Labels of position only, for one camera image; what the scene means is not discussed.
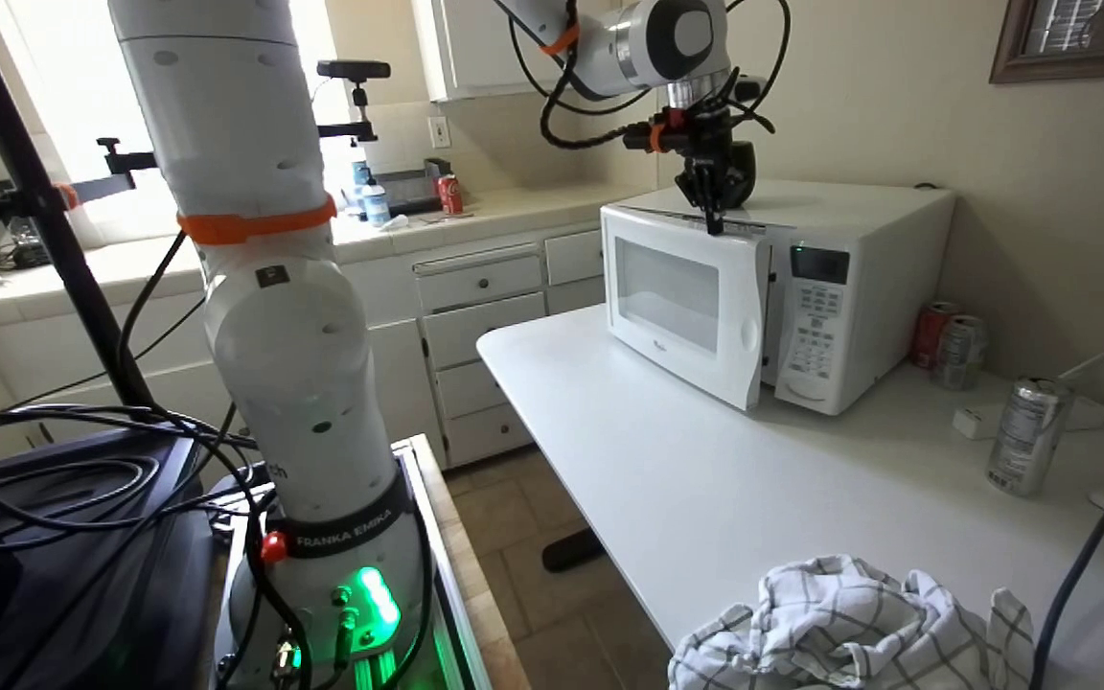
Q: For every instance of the black table foot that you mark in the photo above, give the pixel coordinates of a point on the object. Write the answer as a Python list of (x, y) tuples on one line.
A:
[(571, 548)]

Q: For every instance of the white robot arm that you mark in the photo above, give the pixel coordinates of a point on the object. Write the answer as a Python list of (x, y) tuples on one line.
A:
[(285, 356)]

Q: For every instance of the white wall cabinet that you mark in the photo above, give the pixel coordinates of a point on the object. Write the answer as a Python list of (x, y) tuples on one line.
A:
[(475, 52)]

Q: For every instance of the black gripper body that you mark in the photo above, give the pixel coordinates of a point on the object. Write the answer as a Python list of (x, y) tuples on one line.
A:
[(710, 145)]

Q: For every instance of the white checkered dish cloth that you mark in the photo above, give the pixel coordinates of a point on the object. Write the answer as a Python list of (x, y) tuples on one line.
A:
[(843, 627)]

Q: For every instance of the white microwave door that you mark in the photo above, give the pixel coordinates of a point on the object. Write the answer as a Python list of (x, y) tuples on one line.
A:
[(679, 299)]

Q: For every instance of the dark countertop appliance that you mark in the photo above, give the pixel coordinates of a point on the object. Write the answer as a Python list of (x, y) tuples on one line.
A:
[(411, 189)]

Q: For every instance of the black equipment box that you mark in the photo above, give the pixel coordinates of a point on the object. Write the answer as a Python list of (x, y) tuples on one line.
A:
[(67, 615)]

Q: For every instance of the wooden-edged robot cart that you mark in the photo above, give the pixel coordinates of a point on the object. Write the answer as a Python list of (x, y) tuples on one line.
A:
[(462, 559)]

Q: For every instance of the black mug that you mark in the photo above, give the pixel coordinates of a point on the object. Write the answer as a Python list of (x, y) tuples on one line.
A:
[(750, 176)]

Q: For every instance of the tall silver drink can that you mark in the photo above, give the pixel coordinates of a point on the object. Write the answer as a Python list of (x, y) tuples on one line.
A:
[(1026, 437)]

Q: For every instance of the black tripod pole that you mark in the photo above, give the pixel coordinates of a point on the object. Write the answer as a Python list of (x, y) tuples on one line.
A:
[(55, 242)]

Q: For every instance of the small red cup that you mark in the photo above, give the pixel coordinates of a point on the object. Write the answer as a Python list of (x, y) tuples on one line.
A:
[(451, 193)]

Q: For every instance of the white microwave oven body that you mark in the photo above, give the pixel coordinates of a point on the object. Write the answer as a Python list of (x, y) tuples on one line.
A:
[(860, 291)]

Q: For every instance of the red emergency button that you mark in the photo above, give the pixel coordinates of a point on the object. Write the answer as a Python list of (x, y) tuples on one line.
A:
[(273, 548)]

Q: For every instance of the red soda can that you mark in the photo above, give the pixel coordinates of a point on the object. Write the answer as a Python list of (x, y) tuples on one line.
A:
[(923, 336)]

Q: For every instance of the clear water bottle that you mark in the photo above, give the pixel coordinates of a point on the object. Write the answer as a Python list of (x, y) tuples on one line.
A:
[(370, 189)]

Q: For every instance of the dark framed picture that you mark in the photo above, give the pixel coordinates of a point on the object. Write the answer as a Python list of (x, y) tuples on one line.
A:
[(1073, 40)]

